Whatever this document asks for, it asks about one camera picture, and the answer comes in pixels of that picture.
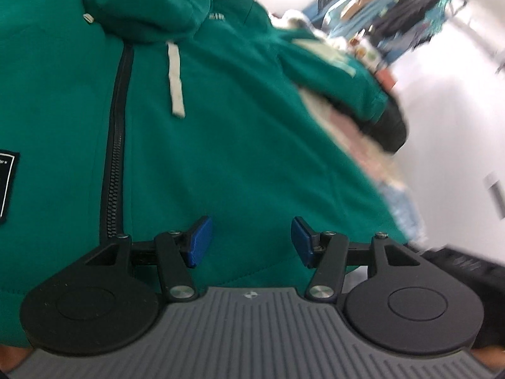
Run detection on green zip hoodie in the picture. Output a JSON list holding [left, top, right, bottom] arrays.
[[1, 0, 406, 347]]

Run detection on hanging dark clothes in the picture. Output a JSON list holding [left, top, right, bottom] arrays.
[[369, 0, 440, 45]]

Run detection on patchwork checked bed quilt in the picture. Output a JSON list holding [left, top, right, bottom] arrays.
[[299, 88, 427, 245]]

